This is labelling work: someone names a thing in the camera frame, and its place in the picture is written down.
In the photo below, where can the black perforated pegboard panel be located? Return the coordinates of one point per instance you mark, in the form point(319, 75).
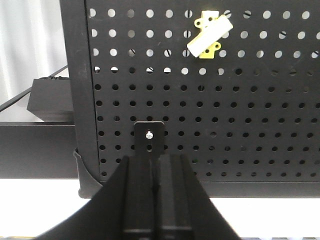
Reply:
point(248, 120)

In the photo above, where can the left black table clamp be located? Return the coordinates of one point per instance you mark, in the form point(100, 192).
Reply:
point(149, 139)

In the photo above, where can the yellow-white lever knob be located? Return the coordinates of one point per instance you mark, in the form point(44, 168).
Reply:
point(212, 27)

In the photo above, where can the grey curtain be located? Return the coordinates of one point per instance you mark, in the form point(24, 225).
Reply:
point(31, 43)

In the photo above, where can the black box behind pegboard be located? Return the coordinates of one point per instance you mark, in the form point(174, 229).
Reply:
point(50, 99)

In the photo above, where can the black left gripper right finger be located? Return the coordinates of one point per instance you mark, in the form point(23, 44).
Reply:
point(183, 209)

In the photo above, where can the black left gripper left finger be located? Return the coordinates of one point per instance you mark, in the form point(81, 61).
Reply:
point(123, 209)

